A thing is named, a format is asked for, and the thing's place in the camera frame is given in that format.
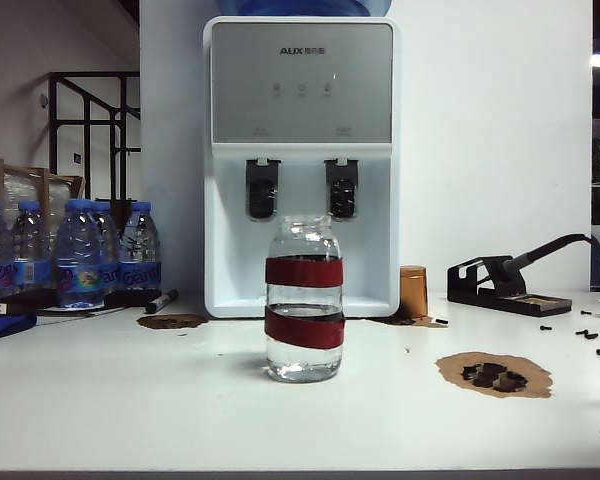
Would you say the black metal railing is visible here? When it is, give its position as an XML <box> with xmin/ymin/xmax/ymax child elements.
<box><xmin>48</xmin><ymin>71</ymin><xmax>141</xmax><ymax>204</ymax></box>

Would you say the black soldering iron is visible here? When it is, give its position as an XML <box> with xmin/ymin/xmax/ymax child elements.
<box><xmin>489</xmin><ymin>232</ymin><xmax>600</xmax><ymax>294</ymax></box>

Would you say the white AUX water dispenser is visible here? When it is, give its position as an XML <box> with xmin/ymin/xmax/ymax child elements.
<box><xmin>202</xmin><ymin>16</ymin><xmax>405</xmax><ymax>320</ymax></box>

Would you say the black soldering iron stand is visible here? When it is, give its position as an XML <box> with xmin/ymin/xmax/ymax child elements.
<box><xmin>447</xmin><ymin>254</ymin><xmax>574</xmax><ymax>317</ymax></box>

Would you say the blue cloth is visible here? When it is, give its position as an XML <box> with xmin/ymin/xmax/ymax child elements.
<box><xmin>0</xmin><ymin>303</ymin><xmax>38</xmax><ymax>346</ymax></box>

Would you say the black dispenser tap paddle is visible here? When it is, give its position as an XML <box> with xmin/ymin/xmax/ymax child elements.
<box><xmin>244</xmin><ymin>157</ymin><xmax>283</xmax><ymax>221</ymax></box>
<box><xmin>323</xmin><ymin>157</ymin><xmax>360</xmax><ymax>221</ymax></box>

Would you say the glass bottle with red belts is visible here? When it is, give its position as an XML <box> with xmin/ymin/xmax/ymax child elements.
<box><xmin>264</xmin><ymin>214</ymin><xmax>345</xmax><ymax>384</ymax></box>

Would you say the scuffed black box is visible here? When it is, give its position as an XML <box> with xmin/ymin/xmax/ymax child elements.
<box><xmin>0</xmin><ymin>291</ymin><xmax>57</xmax><ymax>314</ymax></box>

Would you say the copper cylindrical cap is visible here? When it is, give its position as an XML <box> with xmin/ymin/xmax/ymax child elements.
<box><xmin>399</xmin><ymin>264</ymin><xmax>429</xmax><ymax>319</ymax></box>

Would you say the black marker pen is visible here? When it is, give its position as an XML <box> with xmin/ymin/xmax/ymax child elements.
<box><xmin>144</xmin><ymin>288</ymin><xmax>180</xmax><ymax>315</ymax></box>

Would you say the brown torn patch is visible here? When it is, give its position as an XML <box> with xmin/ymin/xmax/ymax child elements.
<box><xmin>435</xmin><ymin>351</ymin><xmax>555</xmax><ymax>400</ymax></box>

